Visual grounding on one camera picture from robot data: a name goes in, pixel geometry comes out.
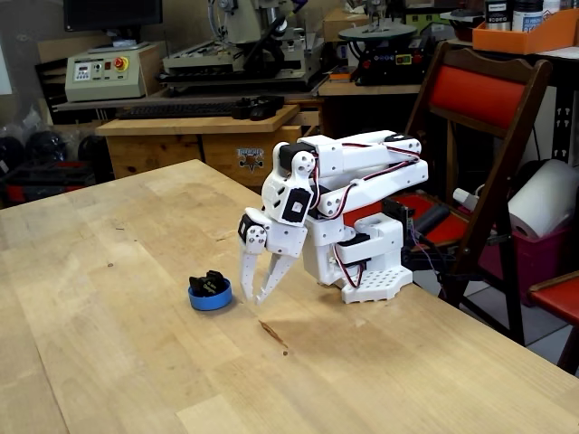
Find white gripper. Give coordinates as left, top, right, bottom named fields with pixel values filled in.
left=237, top=208, right=309, bottom=306

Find black toy bird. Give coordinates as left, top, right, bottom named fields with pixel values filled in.
left=188, top=269, right=227, bottom=297

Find blue round box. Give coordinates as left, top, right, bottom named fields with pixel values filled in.
left=187, top=278, right=233, bottom=312

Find beige control box red button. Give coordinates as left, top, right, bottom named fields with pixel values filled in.
left=64, top=42, right=164, bottom=103

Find brown cardboard box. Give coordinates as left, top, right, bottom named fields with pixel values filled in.
left=321, top=7, right=370, bottom=42

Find black controller board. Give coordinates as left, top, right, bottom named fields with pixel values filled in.
left=382, top=196, right=415, bottom=227

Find black computer mouse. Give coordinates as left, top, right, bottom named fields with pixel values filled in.
left=233, top=95, right=286, bottom=122

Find wooden cabinet with sticker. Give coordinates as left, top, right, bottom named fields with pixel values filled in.
left=95, top=104, right=303, bottom=189

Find black cylinder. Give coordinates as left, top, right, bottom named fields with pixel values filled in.
left=413, top=203, right=451, bottom=232

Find black keyboard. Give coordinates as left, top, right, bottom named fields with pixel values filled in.
left=116, top=102, right=241, bottom=121

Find black helmet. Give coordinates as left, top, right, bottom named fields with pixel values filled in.
left=0, top=135, right=26, bottom=177
left=76, top=133, right=108, bottom=164
left=24, top=130, right=69, bottom=164

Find white power plug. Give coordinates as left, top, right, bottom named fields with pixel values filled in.
left=452, top=187, right=480, bottom=212

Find wooden workbench top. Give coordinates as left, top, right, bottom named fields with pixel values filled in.
left=317, top=80, right=424, bottom=97

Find red and black crate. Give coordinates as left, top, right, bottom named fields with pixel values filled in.
left=0, top=160, right=99, bottom=204

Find black scroll saw green table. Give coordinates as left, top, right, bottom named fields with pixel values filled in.
left=337, top=22, right=431, bottom=87

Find grey milling machine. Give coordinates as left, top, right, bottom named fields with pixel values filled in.
left=157, top=0, right=327, bottom=97

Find pink plastic bin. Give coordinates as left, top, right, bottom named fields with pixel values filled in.
left=479, top=225, right=575, bottom=308

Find wooden folding chair red cushions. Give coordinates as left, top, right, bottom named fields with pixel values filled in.
left=382, top=40, right=554, bottom=347

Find white paper towel roll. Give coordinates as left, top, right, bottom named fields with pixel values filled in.
left=507, top=158, right=579, bottom=241

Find red seat wooden chair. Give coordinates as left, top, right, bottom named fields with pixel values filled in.
left=527, top=270, right=579, bottom=376

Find black computer monitor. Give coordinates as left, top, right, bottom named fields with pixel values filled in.
left=62, top=0, right=164, bottom=53

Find orange plastic tray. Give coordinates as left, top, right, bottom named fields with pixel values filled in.
left=471, top=7, right=579, bottom=56

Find silver can black lid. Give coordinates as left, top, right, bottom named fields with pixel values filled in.
left=484, top=0, right=515, bottom=32

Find can with blue label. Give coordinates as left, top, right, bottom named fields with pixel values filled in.
left=513, top=0, right=544, bottom=33

